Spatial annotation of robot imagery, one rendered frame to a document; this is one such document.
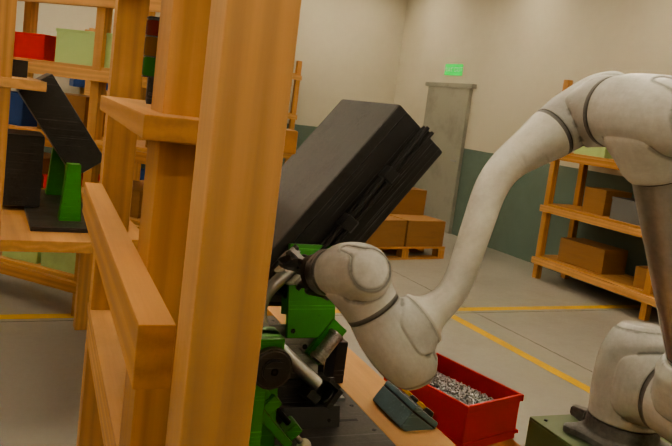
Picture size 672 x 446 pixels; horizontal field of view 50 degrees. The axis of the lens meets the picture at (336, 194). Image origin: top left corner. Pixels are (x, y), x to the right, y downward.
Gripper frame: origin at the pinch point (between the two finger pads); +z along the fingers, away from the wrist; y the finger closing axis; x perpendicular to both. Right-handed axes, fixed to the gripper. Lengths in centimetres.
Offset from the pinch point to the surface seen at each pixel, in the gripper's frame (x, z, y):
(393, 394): -1.5, 5.0, -39.3
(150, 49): -12, 12, 56
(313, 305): -0.5, 4.5, -10.3
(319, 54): -495, 871, 23
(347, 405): 7.2, 10.5, -35.1
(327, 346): 3.9, 1.0, -18.1
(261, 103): 7, -68, 33
